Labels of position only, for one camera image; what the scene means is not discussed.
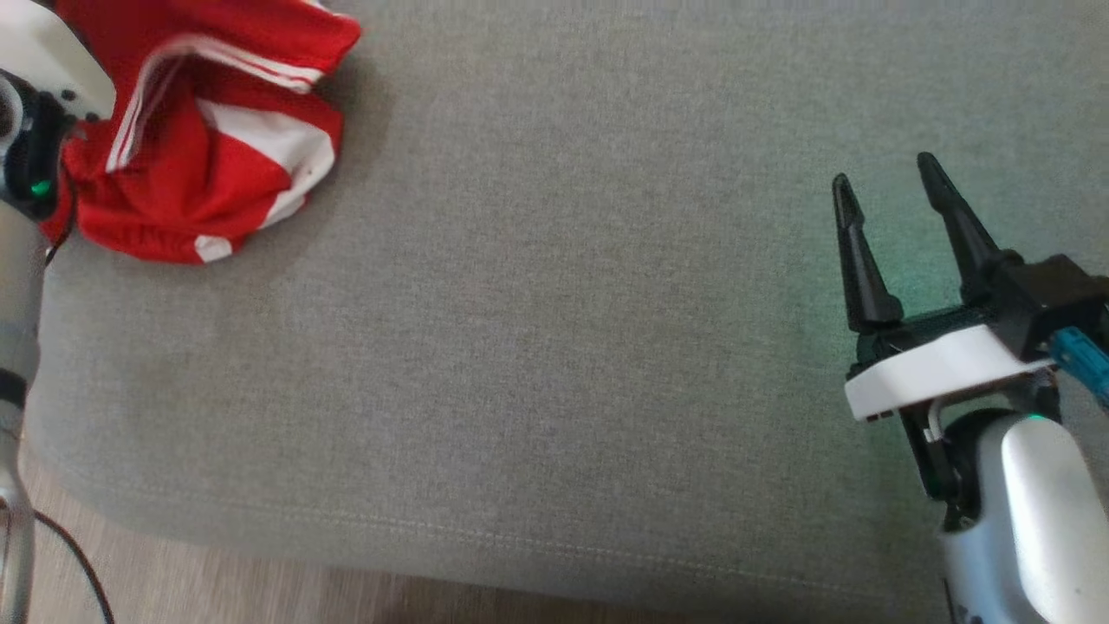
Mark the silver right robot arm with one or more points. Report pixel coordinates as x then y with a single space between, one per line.
1031 520

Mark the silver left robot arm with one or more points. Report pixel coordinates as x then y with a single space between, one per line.
17 286

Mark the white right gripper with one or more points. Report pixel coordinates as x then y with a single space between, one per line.
940 368

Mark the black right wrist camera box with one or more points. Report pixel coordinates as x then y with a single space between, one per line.
1048 299

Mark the red shirt with white sleeves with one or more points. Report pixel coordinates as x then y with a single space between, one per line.
217 165

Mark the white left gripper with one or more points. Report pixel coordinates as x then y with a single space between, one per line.
43 52

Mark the grey fabric sofa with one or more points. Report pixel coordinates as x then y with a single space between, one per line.
554 303

